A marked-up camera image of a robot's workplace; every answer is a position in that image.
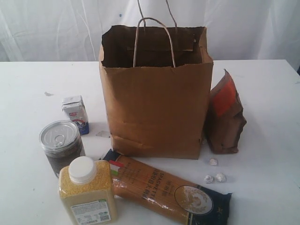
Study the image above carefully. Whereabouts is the small brown coffee pouch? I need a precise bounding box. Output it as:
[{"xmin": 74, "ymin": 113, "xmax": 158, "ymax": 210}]
[{"xmin": 203, "ymin": 70, "xmax": 247, "ymax": 154}]

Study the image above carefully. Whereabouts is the large brown paper bag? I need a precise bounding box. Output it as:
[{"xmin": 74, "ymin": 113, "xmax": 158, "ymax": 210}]
[{"xmin": 99, "ymin": 16, "xmax": 213, "ymax": 159}]

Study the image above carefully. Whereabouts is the millet bottle with white cap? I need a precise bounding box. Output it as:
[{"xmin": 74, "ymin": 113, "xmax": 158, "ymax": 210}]
[{"xmin": 58, "ymin": 156, "xmax": 118, "ymax": 225}]

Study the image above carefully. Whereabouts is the spaghetti packet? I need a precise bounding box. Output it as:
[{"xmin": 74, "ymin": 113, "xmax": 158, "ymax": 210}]
[{"xmin": 103, "ymin": 150, "xmax": 232, "ymax": 225}]

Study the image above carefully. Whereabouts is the dark can with pull-tab lid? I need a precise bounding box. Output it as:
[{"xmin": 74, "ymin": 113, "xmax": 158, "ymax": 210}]
[{"xmin": 39, "ymin": 120, "xmax": 86, "ymax": 177}]

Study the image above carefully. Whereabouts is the small milk carton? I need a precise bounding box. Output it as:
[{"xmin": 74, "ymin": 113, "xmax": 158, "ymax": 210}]
[{"xmin": 62, "ymin": 95, "xmax": 90, "ymax": 135}]

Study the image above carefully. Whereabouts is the clear plastic scrap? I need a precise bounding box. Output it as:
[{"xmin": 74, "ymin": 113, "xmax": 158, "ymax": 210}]
[{"xmin": 96, "ymin": 130, "xmax": 110, "ymax": 138}]

